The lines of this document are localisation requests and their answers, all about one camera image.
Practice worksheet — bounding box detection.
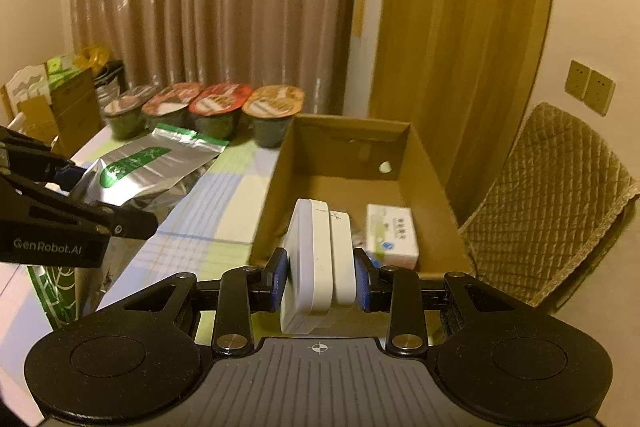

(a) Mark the white green tablet box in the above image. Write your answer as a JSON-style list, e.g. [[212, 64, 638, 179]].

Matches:
[[366, 204, 419, 270]]

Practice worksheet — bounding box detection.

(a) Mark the white square plastic case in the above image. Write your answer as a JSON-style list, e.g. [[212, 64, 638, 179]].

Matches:
[[280, 198, 357, 336]]

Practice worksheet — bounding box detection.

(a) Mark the silver green leaf pouch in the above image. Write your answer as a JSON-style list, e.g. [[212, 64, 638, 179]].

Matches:
[[27, 124, 228, 329]]

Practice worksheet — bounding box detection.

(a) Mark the cardboard boxes side pile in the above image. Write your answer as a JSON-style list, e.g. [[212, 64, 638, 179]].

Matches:
[[1, 46, 126, 157]]

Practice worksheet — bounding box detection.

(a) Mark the checkered tablecloth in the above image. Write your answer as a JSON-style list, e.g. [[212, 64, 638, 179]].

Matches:
[[1, 135, 279, 426]]

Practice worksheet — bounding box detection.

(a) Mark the dark lid noodle bowl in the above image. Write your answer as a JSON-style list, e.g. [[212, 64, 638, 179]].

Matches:
[[103, 84, 158, 141]]

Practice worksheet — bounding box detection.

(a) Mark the brown cardboard box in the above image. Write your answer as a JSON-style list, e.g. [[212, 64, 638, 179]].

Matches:
[[248, 115, 473, 279]]

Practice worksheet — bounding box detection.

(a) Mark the maroon lid noodle bowl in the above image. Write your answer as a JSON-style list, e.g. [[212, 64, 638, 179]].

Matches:
[[142, 82, 204, 131]]

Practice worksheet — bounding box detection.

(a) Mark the orange lid noodle bowl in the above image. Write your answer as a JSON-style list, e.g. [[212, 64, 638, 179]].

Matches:
[[242, 84, 305, 148]]

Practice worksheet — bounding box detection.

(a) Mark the red lid noodle bowl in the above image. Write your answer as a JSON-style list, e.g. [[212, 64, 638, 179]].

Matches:
[[189, 82, 253, 140]]

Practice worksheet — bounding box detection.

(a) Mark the quilted chair cushion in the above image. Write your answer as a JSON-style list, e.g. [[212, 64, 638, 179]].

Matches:
[[460, 102, 639, 307]]

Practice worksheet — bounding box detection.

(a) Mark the wooden door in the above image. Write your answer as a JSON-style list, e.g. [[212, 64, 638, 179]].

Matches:
[[369, 0, 552, 220]]

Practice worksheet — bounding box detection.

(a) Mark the yellow hanging ornament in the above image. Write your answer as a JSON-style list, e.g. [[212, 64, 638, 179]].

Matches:
[[352, 0, 367, 38]]

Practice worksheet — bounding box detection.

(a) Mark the wall socket pair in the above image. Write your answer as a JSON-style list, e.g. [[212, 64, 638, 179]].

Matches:
[[564, 60, 616, 117]]

